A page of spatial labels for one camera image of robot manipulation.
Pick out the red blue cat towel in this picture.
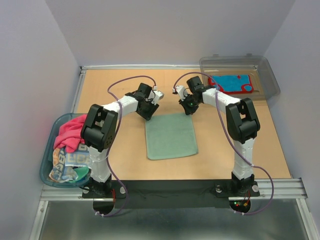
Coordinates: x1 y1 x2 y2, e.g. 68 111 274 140
208 74 254 95

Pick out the pink towel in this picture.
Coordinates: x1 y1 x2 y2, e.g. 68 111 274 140
53 114 87 153

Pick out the patterned light blue towel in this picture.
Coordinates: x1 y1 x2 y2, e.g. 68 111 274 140
49 143 92 183

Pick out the teal plastic laundry bin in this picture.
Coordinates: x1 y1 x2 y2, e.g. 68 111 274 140
39 113 90 189

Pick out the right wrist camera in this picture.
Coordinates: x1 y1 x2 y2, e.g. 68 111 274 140
172 85 188 100

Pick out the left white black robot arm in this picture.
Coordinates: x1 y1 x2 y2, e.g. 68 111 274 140
80 83 164 198

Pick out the mint green towel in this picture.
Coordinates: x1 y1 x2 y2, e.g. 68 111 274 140
145 113 198 161

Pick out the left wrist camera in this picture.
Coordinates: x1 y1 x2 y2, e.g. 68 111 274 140
151 85 165 105

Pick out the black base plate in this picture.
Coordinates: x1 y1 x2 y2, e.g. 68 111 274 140
81 179 260 215

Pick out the aluminium front rail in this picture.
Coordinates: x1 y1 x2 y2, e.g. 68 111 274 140
40 178 308 201

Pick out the clear grey plastic bin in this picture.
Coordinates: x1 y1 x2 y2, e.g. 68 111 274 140
199 55 281 100

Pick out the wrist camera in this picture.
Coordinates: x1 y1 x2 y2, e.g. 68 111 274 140
172 85 188 100
151 85 165 105

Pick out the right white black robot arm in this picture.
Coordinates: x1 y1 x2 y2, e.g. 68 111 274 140
172 76 261 197

